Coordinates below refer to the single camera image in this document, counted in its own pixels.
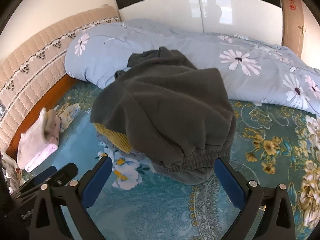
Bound glossy white wardrobe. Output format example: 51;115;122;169
110;0;285;47

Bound wooden bed frame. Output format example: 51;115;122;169
5;74;83;155

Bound dark grey pants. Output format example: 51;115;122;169
90;46;237;185

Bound folded pink towel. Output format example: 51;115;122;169
17;107;62;172

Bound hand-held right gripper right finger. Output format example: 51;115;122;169
214;157;297;240

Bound yellow knit sweater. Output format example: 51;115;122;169
93;122;133;154

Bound teal floral bed blanket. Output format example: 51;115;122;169
32;80;320;240

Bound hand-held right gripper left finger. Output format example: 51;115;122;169
29;155;113;240

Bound beige door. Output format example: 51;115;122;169
278;0;313;55

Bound light blue floral duvet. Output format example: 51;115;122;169
64;18;320;117

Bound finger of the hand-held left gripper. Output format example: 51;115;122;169
47;162;78;188
19;165;57;193

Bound beige quilted headboard cover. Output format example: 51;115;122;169
0;5;122;153

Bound white cable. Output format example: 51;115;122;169
1;152;33;195

